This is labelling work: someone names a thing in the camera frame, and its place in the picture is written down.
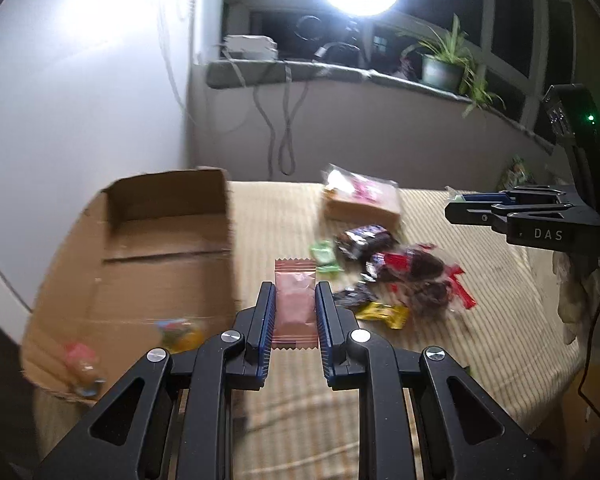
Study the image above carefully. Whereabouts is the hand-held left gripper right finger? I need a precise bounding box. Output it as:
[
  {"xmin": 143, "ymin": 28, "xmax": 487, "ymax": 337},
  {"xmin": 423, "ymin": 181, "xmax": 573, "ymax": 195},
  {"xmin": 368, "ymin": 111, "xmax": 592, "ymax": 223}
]
[{"xmin": 314, "ymin": 281, "xmax": 566, "ymax": 480}]

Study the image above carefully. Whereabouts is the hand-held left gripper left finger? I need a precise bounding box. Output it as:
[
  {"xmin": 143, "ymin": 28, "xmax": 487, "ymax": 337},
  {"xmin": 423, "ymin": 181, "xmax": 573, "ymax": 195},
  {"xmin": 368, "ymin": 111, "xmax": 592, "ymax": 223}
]
[{"xmin": 32, "ymin": 281, "xmax": 277, "ymax": 480}]

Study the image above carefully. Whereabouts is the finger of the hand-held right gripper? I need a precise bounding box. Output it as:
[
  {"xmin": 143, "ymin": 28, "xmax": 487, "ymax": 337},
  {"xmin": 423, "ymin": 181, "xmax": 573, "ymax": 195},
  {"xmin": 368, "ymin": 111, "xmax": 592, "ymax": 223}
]
[
  {"xmin": 444, "ymin": 201, "xmax": 581, "ymax": 233},
  {"xmin": 460, "ymin": 186, "xmax": 569, "ymax": 205}
]

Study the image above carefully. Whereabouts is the pink snack packet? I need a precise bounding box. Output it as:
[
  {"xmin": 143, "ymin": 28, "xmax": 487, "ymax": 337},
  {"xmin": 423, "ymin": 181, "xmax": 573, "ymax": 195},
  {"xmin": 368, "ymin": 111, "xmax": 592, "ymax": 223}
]
[{"xmin": 273, "ymin": 257, "xmax": 321, "ymax": 351}]

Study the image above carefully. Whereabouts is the dark snack wrapper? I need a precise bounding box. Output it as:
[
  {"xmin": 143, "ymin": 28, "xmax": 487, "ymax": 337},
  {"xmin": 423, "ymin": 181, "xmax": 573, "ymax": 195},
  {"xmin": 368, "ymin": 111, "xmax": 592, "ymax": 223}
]
[{"xmin": 332, "ymin": 282, "xmax": 378, "ymax": 309}]

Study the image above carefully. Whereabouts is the yellow snack packet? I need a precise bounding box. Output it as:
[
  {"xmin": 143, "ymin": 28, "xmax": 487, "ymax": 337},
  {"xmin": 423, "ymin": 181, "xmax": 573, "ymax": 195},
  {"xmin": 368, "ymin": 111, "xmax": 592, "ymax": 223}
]
[{"xmin": 354, "ymin": 301, "xmax": 411, "ymax": 330}]

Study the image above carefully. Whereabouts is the red-ended clear snack packet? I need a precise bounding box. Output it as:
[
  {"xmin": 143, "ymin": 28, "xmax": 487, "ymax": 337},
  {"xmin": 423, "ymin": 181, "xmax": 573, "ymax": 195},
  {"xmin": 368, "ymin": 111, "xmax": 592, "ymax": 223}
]
[
  {"xmin": 400, "ymin": 270, "xmax": 478, "ymax": 317},
  {"xmin": 380, "ymin": 244, "xmax": 463, "ymax": 282}
]

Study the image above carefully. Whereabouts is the green snack packet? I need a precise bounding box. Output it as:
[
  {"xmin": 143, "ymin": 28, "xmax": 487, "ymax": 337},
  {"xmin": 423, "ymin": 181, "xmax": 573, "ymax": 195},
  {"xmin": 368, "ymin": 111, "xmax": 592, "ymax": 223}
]
[{"xmin": 309, "ymin": 241, "xmax": 344, "ymax": 274}]

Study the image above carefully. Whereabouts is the small chocolate bar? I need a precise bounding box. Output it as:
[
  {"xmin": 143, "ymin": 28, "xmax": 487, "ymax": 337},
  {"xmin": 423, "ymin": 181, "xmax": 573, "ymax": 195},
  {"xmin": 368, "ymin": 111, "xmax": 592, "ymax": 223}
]
[{"xmin": 361, "ymin": 252, "xmax": 396, "ymax": 283}]

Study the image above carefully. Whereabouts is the yellow orange snack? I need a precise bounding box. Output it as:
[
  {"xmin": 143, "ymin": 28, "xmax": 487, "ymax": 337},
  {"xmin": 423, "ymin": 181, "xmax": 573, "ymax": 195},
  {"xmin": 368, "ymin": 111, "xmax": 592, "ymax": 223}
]
[{"xmin": 152, "ymin": 317, "xmax": 206, "ymax": 354}]

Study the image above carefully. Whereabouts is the brown chocolate bar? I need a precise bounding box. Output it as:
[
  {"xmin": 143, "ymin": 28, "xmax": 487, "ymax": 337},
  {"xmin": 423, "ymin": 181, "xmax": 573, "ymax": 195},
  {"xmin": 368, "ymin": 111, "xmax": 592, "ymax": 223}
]
[{"xmin": 336, "ymin": 224, "xmax": 396, "ymax": 260}]

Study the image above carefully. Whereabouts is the cardboard box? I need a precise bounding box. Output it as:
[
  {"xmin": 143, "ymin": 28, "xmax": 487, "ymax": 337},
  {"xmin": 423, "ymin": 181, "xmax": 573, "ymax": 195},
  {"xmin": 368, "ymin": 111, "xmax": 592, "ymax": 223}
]
[{"xmin": 20, "ymin": 166, "xmax": 241, "ymax": 408}]

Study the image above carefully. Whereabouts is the pink snack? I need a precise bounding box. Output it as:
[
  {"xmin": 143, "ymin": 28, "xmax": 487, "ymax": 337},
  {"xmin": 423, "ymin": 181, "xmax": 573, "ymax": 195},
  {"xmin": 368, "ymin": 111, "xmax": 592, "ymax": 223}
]
[{"xmin": 62, "ymin": 342, "xmax": 107, "ymax": 397}]

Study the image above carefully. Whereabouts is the green printed packet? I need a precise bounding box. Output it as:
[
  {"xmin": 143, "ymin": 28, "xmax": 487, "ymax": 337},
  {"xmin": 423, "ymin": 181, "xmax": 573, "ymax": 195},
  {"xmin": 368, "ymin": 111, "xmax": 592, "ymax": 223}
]
[{"xmin": 497, "ymin": 155, "xmax": 534, "ymax": 191}]

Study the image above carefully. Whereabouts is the clear bag of cake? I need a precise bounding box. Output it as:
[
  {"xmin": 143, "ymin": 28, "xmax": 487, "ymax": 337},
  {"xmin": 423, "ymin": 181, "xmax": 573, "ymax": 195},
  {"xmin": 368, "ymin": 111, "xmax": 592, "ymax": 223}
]
[{"xmin": 321, "ymin": 163, "xmax": 403, "ymax": 233}]

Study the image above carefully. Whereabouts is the white cloth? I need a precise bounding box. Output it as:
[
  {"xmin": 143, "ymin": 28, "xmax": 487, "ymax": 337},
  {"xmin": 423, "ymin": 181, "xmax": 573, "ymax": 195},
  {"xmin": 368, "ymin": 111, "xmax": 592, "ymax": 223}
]
[{"xmin": 552, "ymin": 250, "xmax": 600, "ymax": 342}]

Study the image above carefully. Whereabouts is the potted green plant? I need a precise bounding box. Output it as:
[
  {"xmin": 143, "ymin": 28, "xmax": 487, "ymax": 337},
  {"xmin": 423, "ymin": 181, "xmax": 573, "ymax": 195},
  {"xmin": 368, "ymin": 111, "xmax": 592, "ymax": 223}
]
[{"xmin": 397, "ymin": 14, "xmax": 506, "ymax": 117}]

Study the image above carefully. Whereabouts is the grey windowsill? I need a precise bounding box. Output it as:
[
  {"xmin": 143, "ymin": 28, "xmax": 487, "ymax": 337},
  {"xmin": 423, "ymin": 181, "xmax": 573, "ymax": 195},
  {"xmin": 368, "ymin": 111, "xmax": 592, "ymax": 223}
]
[{"xmin": 205, "ymin": 58, "xmax": 546, "ymax": 137}]

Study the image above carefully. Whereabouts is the black device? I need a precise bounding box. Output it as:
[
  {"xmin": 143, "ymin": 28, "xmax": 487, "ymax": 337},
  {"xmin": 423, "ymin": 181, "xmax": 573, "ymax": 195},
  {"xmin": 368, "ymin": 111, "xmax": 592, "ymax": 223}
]
[{"xmin": 312, "ymin": 42, "xmax": 364, "ymax": 67}]

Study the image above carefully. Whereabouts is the white box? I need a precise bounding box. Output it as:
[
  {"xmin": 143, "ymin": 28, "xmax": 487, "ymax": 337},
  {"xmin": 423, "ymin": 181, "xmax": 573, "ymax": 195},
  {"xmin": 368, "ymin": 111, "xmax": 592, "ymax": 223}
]
[{"xmin": 223, "ymin": 35, "xmax": 279, "ymax": 61}]

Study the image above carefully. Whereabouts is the white panel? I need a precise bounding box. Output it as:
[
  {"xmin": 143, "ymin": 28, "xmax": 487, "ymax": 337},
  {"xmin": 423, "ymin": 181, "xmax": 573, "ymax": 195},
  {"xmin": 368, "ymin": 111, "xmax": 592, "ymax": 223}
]
[{"xmin": 0, "ymin": 0, "xmax": 197, "ymax": 313}]

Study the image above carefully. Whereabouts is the black cable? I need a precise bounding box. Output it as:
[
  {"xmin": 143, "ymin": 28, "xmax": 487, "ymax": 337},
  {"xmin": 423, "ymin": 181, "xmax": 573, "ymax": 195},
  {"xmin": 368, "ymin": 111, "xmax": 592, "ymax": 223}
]
[{"xmin": 577, "ymin": 270, "xmax": 600, "ymax": 426}]

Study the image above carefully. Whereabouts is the grey hanging cable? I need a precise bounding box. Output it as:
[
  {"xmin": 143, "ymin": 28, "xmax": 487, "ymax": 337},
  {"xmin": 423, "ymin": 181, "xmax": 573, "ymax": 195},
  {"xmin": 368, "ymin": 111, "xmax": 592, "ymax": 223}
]
[{"xmin": 252, "ymin": 60, "xmax": 311, "ymax": 177}]

